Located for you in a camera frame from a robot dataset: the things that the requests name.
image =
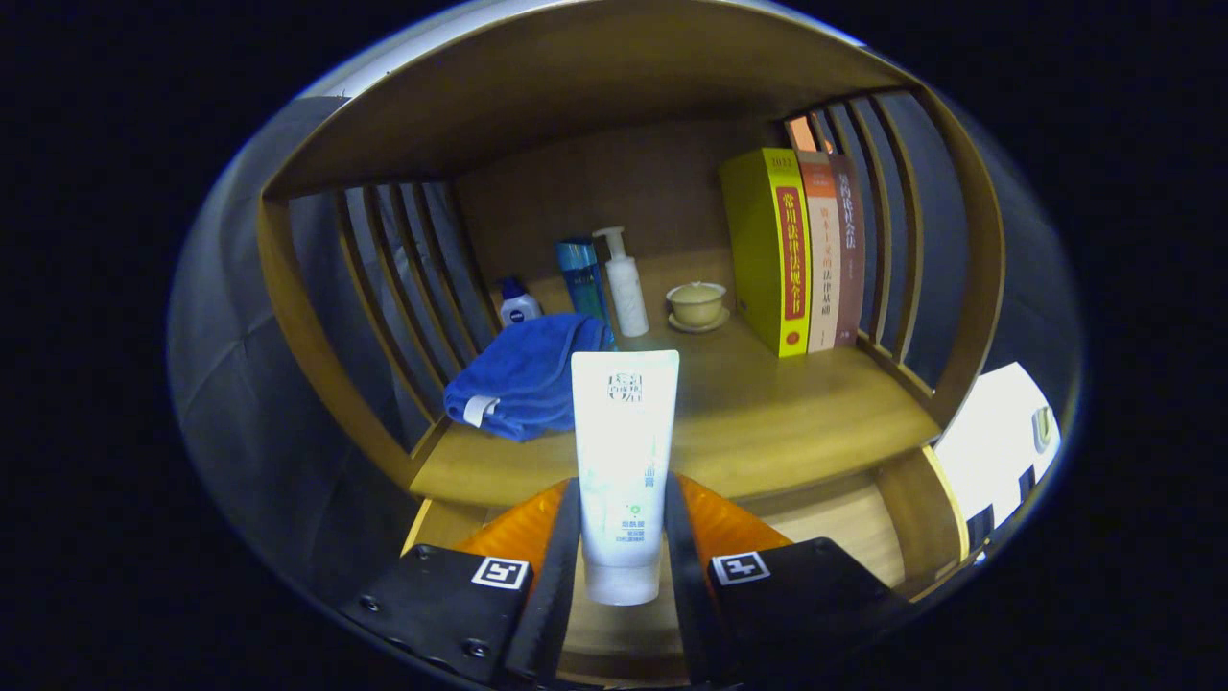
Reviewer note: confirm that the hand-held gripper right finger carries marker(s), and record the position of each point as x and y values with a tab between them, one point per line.
689	605

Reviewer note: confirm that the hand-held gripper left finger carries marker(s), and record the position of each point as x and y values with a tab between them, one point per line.
556	605

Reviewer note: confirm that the wooden drawer with black knob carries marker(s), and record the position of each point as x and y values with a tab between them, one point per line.
844	523

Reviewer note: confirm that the white facial cleanser tube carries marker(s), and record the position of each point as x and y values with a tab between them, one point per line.
624	432

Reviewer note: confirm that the wooden countertop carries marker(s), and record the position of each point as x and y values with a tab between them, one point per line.
767	422

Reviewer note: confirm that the white side cabinet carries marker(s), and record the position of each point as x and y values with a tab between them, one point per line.
993	432

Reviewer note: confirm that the wooden cabinet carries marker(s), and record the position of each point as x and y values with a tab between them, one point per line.
576	77

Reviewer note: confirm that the blue folded towel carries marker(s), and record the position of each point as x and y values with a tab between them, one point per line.
532	374

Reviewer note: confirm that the small white blue-capped bottle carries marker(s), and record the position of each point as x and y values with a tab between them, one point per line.
519	307

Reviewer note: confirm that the beige lidded teacup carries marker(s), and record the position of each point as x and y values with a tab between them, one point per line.
696	304

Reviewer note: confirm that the white pump bottle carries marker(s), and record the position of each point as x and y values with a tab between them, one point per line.
628	297

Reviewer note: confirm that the tall blue bottle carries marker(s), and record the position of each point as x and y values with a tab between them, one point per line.
580	278

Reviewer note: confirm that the thick yellow book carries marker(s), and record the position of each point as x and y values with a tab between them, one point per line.
763	250

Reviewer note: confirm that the orange and cream book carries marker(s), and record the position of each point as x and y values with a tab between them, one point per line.
823	259

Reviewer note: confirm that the brown book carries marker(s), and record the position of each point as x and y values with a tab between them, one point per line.
849	259

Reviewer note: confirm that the cream tape dispenser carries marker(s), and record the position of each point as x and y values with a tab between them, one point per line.
1042	427

